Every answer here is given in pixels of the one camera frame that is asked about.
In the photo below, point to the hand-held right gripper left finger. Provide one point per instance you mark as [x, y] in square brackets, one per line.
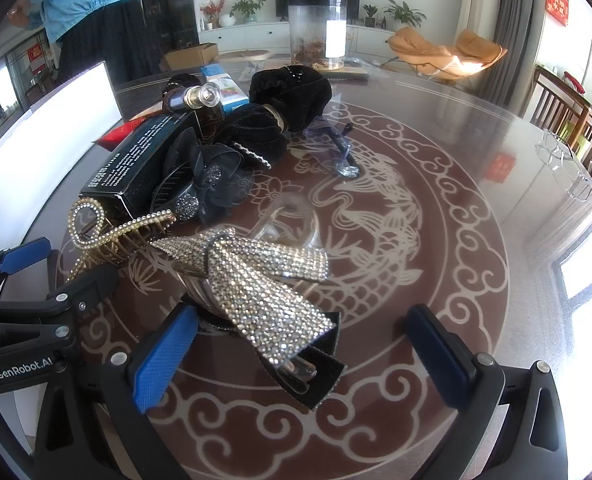
[163, 355]

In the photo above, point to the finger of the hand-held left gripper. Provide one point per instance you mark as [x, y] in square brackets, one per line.
[88, 285]
[26, 255]

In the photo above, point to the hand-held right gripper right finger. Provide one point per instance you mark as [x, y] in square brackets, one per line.
[438, 355]

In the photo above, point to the gold pearl hair claw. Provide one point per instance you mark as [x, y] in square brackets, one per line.
[143, 221]

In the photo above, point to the black box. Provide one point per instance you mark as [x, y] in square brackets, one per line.
[136, 155]

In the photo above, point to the red packet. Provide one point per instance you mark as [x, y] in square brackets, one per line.
[118, 135]

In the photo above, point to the large white cardboard box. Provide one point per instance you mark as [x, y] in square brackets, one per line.
[71, 105]

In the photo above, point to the purple tinted eyeglasses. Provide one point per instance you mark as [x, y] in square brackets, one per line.
[338, 145]

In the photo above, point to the blue box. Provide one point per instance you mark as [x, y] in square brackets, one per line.
[221, 82]

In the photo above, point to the black velvet scrunchie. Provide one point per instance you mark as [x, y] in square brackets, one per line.
[286, 90]

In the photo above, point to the black flower hair clip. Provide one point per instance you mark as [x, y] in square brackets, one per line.
[211, 180]

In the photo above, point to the red door poster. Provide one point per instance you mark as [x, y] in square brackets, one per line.
[36, 53]

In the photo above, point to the silver capped cosmetic bottle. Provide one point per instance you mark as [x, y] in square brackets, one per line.
[203, 96]

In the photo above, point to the brown cardboard box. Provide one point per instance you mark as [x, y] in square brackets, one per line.
[191, 55]

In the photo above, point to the wooden chair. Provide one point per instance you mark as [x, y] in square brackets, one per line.
[551, 105]

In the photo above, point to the dark glass display cabinet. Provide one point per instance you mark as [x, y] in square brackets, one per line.
[168, 0]

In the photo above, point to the round white vase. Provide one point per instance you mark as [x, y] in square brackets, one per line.
[226, 21]

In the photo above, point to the white television cabinet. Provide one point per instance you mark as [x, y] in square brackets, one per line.
[256, 35]

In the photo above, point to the red flowers in vase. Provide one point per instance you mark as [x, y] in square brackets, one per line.
[211, 10]

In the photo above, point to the orange lounge chair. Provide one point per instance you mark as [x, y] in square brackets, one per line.
[421, 47]
[478, 52]

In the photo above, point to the leafy potted plant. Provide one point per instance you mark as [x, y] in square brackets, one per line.
[248, 7]

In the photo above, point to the clear glass jar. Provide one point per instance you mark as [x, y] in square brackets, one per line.
[306, 25]

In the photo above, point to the grey curtain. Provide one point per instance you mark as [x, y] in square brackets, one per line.
[518, 25]

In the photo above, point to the spiky potted plant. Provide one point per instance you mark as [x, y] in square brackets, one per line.
[403, 12]

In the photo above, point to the small potted plant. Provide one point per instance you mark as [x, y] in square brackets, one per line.
[370, 12]

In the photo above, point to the red wall decoration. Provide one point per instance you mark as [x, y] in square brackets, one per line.
[557, 5]

